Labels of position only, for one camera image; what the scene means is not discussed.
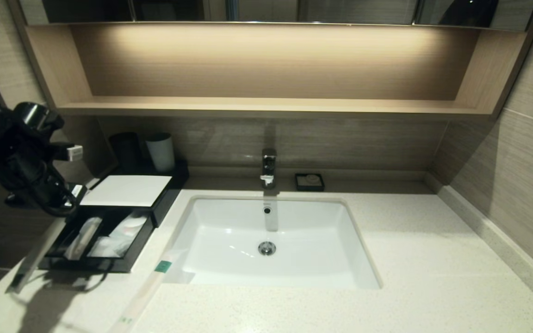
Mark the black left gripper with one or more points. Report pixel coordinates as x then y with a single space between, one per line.
40 187

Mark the short clear toothbrush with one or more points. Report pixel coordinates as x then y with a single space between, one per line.
81 243

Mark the long clear toothbrush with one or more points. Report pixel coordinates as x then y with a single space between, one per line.
35 260

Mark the black drawer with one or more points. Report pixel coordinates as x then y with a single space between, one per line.
109 265

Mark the orange and black left arm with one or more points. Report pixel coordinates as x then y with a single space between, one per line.
3 129

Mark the white card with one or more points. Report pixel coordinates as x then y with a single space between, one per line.
127 190

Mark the white flat sachet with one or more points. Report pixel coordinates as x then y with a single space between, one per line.
107 247

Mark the black cup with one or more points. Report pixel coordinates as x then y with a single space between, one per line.
126 150

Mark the white sachet with round pad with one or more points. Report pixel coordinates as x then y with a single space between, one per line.
132 225

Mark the white cup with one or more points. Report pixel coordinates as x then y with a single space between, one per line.
161 154

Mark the green-label toothbrush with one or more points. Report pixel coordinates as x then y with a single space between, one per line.
148 286

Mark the chrome faucet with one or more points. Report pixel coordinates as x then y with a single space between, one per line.
269 169

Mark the chrome sink drain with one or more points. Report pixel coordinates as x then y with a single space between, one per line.
267 248

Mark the black soap dish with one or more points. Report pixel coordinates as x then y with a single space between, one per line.
299 188

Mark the beige soap bar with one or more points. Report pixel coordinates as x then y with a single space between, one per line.
312 179

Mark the white sink basin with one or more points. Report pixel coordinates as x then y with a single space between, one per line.
312 249

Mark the mirror cabinet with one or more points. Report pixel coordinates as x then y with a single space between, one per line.
340 11

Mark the light wooden wall shelf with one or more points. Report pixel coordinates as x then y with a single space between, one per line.
266 107

